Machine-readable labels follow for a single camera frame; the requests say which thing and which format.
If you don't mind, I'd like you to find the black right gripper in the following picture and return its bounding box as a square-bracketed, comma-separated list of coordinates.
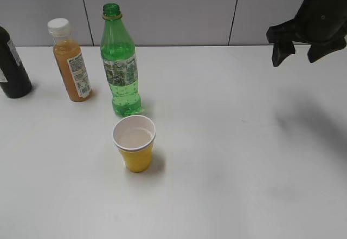
[266, 0, 346, 67]

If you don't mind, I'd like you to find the green sprite bottle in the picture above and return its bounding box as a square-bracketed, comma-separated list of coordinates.
[100, 3, 142, 117]

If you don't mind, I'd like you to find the yellow paper cup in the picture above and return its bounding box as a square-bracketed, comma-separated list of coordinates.
[112, 115, 156, 173]

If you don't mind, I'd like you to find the orange juice bottle white cap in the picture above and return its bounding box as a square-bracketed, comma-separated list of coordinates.
[48, 18, 92, 102]

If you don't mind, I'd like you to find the dark glass bottle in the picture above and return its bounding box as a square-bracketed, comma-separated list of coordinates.
[1, 27, 32, 99]

